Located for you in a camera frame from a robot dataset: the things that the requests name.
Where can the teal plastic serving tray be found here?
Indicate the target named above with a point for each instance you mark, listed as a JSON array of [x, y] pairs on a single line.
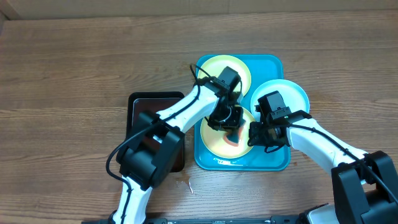
[[263, 68]]

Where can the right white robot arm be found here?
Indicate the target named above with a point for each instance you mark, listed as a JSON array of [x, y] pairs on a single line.
[[364, 184]]

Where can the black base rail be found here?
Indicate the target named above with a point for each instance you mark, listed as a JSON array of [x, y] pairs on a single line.
[[276, 219]]

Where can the green and orange sponge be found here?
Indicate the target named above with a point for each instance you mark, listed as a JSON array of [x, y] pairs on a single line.
[[233, 137]]

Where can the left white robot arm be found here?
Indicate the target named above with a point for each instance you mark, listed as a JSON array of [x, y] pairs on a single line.
[[144, 159]]

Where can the black rectangular wash tray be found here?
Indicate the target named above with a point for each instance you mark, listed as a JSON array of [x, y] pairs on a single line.
[[154, 102]]

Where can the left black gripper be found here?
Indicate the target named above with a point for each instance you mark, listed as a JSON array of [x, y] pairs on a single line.
[[234, 124]]

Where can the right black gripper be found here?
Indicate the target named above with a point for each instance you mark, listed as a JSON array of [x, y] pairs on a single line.
[[258, 134]]

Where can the yellow-green plate with sauce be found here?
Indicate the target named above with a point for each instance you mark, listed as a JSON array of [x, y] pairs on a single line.
[[215, 65]]

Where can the light blue plate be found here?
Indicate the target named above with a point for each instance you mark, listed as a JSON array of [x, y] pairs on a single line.
[[293, 95]]

